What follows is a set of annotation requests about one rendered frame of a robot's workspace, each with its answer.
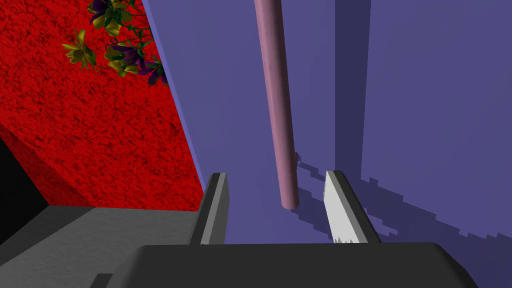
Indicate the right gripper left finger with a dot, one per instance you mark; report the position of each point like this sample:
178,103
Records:
214,212

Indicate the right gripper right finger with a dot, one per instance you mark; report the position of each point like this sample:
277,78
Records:
344,212

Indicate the purple cupboard door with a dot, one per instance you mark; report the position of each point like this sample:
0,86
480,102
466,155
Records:
420,120

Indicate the yellow and purple flowers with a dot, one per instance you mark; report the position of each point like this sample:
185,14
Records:
120,40

